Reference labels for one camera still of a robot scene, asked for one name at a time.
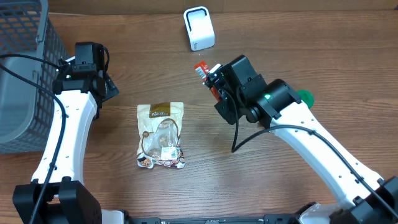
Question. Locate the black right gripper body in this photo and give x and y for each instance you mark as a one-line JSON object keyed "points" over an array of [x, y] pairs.
{"points": [[227, 110]]}

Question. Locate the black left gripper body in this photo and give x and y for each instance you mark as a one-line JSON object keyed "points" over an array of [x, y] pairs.
{"points": [[111, 89]]}

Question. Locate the red snack stick packet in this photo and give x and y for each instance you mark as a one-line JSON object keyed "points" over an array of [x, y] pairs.
{"points": [[202, 69]]}

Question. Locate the brown white snack bag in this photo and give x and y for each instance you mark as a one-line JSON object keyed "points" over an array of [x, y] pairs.
{"points": [[160, 127]]}

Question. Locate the green lid jar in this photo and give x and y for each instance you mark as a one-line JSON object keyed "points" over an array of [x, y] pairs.
{"points": [[306, 97]]}

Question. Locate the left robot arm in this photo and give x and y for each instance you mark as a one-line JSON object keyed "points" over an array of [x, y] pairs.
{"points": [[56, 193]]}

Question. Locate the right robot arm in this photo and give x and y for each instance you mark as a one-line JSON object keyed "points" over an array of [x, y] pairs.
{"points": [[362, 195]]}

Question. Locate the white barcode scanner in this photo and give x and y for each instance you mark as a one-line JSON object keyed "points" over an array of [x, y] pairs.
{"points": [[199, 28]]}

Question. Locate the grey plastic mesh basket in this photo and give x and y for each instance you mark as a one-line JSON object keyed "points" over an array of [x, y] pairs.
{"points": [[32, 45]]}

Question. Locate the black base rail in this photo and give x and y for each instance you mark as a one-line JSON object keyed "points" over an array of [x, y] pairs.
{"points": [[217, 221]]}

